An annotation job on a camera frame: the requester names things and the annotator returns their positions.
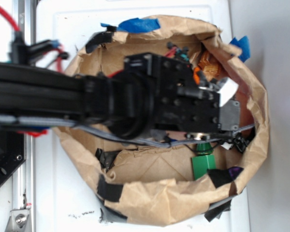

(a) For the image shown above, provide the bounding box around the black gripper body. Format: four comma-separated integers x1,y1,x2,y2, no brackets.
108,53,240,140

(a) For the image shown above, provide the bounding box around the orange plastic toy carrot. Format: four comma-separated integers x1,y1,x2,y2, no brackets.
192,67,213,157

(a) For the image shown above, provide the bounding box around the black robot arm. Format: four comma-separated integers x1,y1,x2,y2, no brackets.
0,53,240,143

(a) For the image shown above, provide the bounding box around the tan plastic toy shell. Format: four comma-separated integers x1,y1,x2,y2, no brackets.
198,50,221,81

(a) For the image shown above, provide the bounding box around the blue tape top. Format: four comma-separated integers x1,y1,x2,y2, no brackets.
100,18,161,33

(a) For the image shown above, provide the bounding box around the blue tape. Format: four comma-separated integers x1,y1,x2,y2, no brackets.
230,36,251,63
100,18,161,33

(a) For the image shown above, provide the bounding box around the green plastic block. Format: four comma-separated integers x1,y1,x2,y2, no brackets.
191,154,216,180

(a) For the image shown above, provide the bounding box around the black tape inside bag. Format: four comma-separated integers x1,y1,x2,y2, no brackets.
95,148,120,172

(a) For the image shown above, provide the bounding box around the black tape top left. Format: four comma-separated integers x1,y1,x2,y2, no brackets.
85,26,117,54

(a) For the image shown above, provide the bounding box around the brown paper bag bin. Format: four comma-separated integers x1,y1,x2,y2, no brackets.
54,15,269,226

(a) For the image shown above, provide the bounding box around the blue tape right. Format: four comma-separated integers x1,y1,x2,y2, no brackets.
230,36,251,63

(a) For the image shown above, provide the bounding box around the black tape bottom right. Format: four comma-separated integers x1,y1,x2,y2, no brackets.
207,166,244,188

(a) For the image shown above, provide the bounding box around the black tape bottom left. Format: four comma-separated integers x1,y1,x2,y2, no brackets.
97,174,123,202

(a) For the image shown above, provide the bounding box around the black tape lower right edge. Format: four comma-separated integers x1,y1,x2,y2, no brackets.
204,197,233,222

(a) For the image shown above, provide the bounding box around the white tray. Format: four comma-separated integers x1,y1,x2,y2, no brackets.
34,0,250,232

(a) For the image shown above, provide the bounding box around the red cable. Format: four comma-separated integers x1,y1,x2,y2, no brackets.
0,4,71,73

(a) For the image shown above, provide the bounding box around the aluminium extrusion rail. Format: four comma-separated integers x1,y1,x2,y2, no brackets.
12,0,38,232

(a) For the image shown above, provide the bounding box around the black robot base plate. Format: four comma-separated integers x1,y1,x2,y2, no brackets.
0,131,26,187

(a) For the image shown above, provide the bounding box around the grey cable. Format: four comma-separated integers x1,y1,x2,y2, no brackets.
0,115,256,147

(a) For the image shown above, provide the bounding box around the metal corner bracket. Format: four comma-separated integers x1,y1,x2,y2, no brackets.
5,209,32,232

